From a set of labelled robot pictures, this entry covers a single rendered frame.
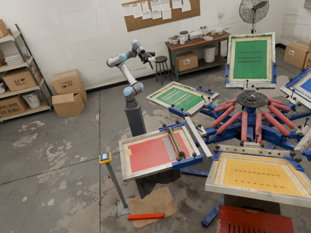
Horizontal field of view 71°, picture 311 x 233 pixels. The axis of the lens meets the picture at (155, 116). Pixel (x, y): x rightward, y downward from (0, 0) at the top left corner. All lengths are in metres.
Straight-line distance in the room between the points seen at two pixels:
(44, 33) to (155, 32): 2.53
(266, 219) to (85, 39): 5.05
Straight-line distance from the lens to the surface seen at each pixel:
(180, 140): 2.45
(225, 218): 1.72
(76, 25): 5.64
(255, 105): 2.34
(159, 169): 2.15
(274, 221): 1.77
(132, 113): 2.70
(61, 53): 5.85
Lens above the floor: 2.61
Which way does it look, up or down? 35 degrees down
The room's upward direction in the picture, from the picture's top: 11 degrees counter-clockwise
